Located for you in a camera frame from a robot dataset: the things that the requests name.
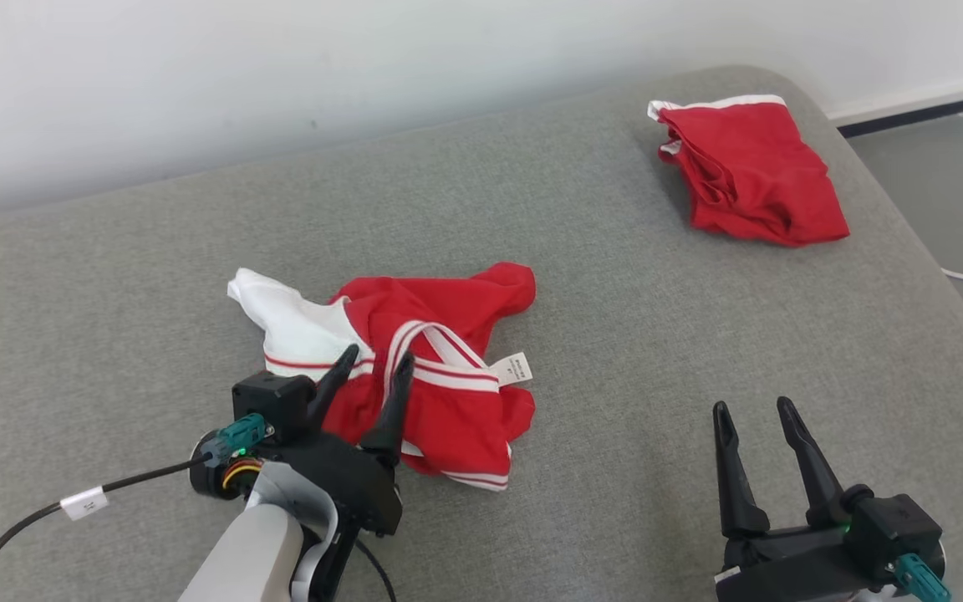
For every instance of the red shorts with white stripes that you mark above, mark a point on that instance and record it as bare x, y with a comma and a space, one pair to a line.
749, 167

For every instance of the white wall baseboard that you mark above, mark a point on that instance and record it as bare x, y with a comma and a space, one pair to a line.
924, 96

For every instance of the red white basketball jersey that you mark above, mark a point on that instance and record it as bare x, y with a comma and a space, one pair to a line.
440, 309

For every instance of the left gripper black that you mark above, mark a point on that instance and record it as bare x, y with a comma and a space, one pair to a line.
348, 485

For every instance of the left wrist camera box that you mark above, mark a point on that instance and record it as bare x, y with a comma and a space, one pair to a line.
268, 401

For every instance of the white cloth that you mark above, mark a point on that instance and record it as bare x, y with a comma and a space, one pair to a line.
573, 376

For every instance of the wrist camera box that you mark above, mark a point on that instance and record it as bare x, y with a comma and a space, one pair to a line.
895, 527
268, 401

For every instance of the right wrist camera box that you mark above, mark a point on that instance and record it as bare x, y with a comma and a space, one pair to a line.
895, 527

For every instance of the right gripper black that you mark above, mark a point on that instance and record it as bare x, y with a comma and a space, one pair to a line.
782, 568

